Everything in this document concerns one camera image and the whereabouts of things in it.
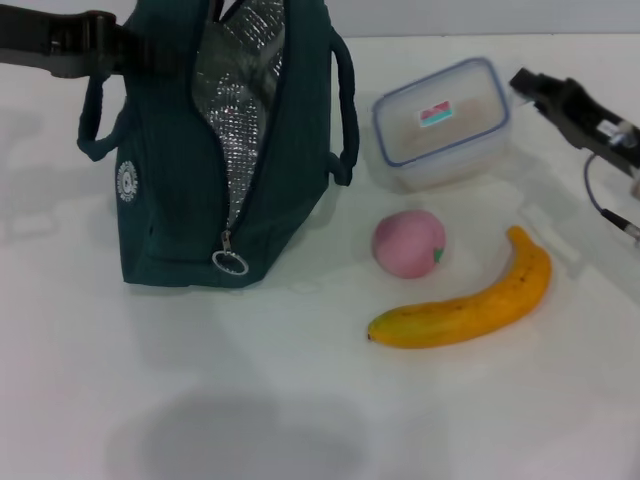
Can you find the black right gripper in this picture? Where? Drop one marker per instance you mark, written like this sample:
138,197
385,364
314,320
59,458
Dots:
590,120

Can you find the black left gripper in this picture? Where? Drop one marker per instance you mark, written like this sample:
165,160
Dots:
55,45

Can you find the clear plastic food container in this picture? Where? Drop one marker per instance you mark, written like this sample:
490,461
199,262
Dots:
440,125

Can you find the dark teal insulated lunch bag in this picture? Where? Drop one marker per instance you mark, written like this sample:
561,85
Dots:
165,200

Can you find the pink toy peach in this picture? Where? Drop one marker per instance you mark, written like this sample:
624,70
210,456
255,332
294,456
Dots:
407,245

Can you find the yellow banana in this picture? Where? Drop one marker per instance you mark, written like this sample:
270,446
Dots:
480,315

